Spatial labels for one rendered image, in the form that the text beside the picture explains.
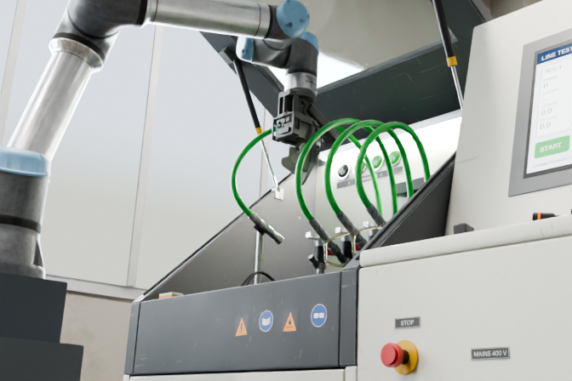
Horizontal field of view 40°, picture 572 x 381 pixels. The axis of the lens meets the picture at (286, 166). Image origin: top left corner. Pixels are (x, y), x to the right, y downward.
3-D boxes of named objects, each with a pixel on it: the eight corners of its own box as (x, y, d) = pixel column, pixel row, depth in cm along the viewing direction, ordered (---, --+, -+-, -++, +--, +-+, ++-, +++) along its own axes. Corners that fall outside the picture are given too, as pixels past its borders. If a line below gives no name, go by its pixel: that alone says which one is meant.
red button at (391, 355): (374, 372, 119) (374, 338, 120) (391, 375, 121) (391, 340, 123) (401, 372, 115) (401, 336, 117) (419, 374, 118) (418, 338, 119)
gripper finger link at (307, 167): (285, 180, 174) (287, 140, 177) (305, 186, 177) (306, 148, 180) (295, 177, 171) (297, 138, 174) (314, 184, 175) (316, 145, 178)
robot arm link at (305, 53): (278, 38, 189) (311, 47, 192) (276, 81, 186) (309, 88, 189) (292, 25, 182) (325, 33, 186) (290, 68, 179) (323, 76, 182)
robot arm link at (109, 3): (78, -49, 149) (311, -9, 169) (68, -20, 159) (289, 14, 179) (77, 7, 146) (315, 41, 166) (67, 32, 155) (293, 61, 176)
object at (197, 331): (132, 374, 173) (140, 301, 179) (149, 376, 176) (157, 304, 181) (338, 366, 130) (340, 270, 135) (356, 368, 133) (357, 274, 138)
